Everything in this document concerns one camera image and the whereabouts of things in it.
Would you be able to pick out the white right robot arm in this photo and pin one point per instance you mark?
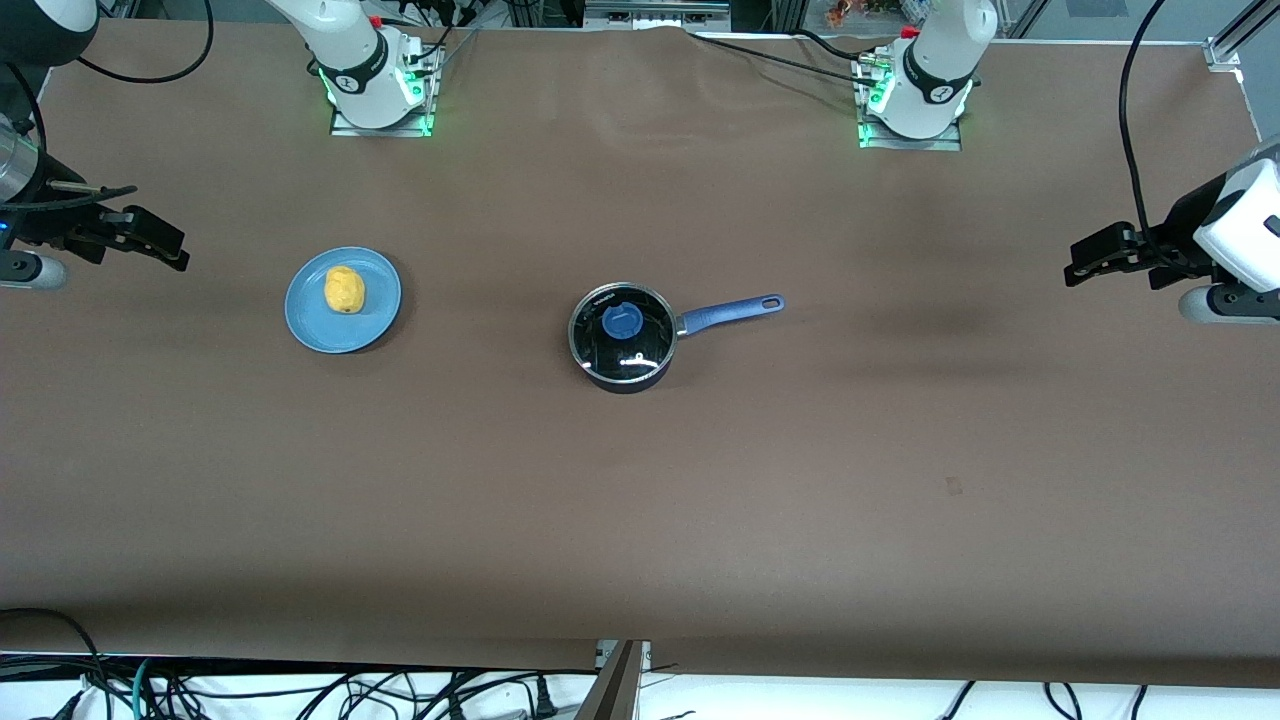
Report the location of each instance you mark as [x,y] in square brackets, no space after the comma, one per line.
[350,50]

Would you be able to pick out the aluminium post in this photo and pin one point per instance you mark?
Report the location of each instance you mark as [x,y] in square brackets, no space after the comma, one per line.
[615,690]

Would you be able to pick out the aluminium rail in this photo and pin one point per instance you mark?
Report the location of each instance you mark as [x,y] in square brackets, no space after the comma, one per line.
[655,14]

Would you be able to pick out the black power plug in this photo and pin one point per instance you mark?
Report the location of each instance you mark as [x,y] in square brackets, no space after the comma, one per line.
[543,697]

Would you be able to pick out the yellow potato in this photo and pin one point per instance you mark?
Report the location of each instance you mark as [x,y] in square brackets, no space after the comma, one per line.
[345,290]

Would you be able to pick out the blue round plate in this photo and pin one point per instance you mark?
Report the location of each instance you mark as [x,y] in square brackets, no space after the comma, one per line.
[310,320]

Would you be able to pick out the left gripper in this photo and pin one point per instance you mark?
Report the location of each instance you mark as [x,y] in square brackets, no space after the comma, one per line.
[1176,237]

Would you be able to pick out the aluminium corner frame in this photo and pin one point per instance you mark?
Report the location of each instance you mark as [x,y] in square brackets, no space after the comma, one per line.
[1235,40]

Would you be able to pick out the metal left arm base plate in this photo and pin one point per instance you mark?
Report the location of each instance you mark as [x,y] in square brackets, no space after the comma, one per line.
[950,144]

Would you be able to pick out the glass lid with blue knob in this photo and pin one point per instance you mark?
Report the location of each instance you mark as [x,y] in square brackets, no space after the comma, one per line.
[622,325]

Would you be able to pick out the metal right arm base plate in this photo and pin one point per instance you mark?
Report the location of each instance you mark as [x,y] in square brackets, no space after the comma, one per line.
[345,128]

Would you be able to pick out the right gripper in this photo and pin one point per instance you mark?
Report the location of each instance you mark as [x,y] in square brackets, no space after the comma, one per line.
[50,222]

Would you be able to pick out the brown table cover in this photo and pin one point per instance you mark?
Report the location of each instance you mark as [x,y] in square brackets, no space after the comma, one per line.
[640,520]

